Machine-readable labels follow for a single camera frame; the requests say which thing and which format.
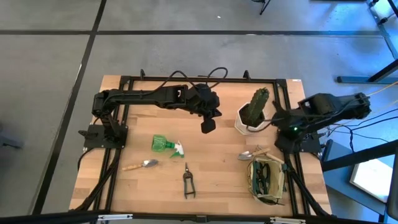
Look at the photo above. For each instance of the white faceted plant pot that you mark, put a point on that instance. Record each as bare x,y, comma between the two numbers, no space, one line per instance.
244,129

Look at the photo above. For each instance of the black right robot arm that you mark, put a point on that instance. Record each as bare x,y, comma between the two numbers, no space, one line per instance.
335,107

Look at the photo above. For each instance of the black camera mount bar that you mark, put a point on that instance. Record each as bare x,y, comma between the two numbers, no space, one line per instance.
62,216

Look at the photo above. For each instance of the tan and green gardening bag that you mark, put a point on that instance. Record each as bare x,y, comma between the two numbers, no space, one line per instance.
276,183

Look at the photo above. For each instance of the black diagonal metal beam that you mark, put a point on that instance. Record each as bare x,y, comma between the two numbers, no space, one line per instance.
367,154

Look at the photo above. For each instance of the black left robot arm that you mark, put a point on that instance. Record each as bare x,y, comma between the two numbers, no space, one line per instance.
140,95

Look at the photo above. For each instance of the black chair base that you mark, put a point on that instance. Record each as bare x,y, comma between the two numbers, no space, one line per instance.
263,7

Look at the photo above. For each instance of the grey metal rail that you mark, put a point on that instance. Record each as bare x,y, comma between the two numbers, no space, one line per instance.
385,34

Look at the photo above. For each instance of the green plastic spray bottle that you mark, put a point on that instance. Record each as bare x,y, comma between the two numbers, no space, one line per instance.
160,143

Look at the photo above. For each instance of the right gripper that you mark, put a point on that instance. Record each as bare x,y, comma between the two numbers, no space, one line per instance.
292,126

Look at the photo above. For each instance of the white flat panel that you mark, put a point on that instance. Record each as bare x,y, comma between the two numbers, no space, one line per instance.
371,180

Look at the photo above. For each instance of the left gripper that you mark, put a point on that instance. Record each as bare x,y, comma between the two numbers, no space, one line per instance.
205,99

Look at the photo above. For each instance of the grey floor stand base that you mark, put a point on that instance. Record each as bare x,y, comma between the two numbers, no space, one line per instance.
9,143

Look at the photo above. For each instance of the green cactus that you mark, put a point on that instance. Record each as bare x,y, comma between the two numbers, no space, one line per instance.
258,102

